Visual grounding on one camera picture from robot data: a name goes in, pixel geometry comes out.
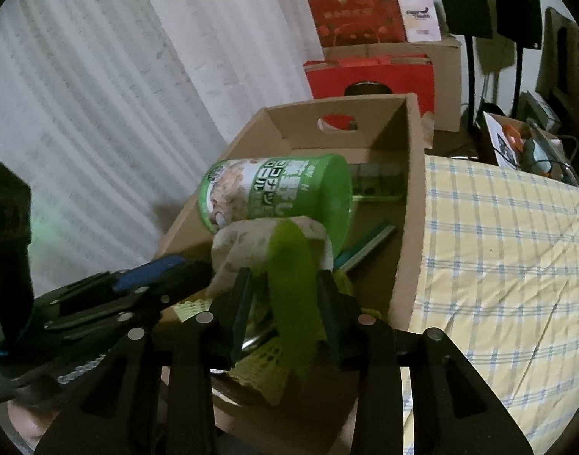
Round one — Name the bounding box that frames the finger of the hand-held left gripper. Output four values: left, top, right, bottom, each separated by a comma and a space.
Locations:
38, 254, 188, 328
57, 262, 217, 339

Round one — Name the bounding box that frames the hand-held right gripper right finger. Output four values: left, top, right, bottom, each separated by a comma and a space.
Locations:
315, 270, 534, 455

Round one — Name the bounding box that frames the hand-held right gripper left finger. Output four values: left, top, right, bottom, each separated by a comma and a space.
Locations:
33, 265, 257, 455

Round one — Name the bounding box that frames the cream printed cloth bag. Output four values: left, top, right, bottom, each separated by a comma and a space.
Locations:
211, 215, 335, 295

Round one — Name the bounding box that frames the green squeegee with teal blade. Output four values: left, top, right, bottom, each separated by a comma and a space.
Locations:
242, 163, 406, 349

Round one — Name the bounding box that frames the green snack canister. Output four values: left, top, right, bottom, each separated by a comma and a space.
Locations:
198, 153, 354, 259

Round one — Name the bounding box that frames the person's left hand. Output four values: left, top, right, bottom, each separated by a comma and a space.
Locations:
5, 400, 53, 453

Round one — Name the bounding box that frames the white curtain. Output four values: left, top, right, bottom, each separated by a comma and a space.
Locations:
0, 0, 319, 295

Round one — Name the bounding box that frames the yellow checked tablecloth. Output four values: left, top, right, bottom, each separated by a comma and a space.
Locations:
403, 154, 579, 455

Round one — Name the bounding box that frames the low cardboard box with papers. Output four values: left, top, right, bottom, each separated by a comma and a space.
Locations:
479, 110, 532, 166

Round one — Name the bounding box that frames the red gift box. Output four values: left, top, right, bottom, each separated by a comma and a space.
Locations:
301, 0, 408, 48
303, 54, 436, 131

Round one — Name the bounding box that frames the large closed cardboard box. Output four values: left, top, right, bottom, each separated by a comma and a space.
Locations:
322, 33, 463, 133

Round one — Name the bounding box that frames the grey-blue bundle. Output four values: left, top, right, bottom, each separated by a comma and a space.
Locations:
521, 135, 562, 174

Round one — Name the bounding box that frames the grey device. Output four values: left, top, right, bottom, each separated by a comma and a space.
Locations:
519, 92, 562, 124

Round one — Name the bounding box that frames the red gift box upper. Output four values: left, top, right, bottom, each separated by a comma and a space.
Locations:
301, 0, 408, 48

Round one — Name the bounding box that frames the white pink tissue pack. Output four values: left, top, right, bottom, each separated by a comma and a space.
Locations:
396, 0, 442, 42

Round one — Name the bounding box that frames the black speaker on stand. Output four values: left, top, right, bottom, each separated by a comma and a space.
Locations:
430, 0, 495, 152
492, 0, 542, 119

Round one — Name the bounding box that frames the brown sofa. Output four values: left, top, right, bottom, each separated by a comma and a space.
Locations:
536, 7, 579, 119

